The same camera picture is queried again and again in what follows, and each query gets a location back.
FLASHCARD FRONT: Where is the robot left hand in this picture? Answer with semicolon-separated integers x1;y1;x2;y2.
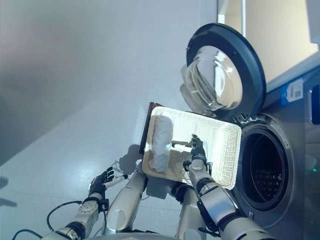
88;166;129;200

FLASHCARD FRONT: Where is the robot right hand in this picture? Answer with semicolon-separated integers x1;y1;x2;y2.
171;134;207;161

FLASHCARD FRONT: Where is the white cloth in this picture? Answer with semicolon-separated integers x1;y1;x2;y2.
149;114;175;173

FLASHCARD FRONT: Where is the grey washing machine body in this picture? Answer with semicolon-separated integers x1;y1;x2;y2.
229;53;320;240

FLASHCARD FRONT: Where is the round glass washing machine door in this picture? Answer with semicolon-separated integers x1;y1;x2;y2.
179;22;267;117

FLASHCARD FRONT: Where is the blue white machine sticker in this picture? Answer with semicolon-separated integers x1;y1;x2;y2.
283;78;305;103

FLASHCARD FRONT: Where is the white woven basket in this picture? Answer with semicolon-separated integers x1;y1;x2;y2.
141;106;243;190

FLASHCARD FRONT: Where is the silver robot left leg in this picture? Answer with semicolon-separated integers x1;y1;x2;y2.
104;171;148;235

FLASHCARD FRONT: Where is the silver robot leg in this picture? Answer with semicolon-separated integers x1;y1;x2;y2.
104;171;148;235
174;183;208;240

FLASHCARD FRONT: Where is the brown wooden stool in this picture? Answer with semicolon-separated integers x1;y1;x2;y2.
138;101;163;155

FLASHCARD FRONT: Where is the silver robot torso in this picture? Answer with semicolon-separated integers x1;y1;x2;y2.
94;232;176;240

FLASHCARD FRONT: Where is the silver robot right leg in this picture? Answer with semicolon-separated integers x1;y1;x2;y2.
174;183;208;240

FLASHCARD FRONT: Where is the perforated steel washer drum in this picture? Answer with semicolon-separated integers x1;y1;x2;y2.
241;133;287;205

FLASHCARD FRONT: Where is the beige cabinet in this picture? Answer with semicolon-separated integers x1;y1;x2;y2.
217;0;320;85

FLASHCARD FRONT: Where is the thin white floor cable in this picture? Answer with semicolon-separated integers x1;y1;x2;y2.
109;159;126;174

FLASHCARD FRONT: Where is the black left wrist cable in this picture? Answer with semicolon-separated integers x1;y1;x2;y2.
12;201;108;240

